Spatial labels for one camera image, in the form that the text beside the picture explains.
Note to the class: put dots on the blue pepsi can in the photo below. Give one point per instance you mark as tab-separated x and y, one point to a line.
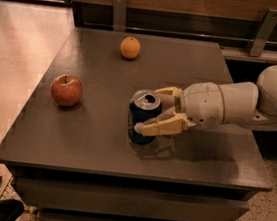
145	104

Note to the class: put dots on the metal wall bracket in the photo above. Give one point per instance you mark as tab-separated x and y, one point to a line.
119	15
256	45

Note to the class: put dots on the red apple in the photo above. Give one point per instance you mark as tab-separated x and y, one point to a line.
66	90

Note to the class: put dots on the right metal wall bracket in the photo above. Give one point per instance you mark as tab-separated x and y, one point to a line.
256	45

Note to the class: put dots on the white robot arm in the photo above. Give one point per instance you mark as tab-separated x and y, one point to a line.
249	105

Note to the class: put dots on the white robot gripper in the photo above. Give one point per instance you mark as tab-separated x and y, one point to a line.
202	103

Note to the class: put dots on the grey drawer cabinet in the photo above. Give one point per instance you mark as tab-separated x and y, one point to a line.
77	163

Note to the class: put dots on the orange fruit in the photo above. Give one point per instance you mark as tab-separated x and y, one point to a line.
130	47

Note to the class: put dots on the left metal wall bracket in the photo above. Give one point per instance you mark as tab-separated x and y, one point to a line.
119	15

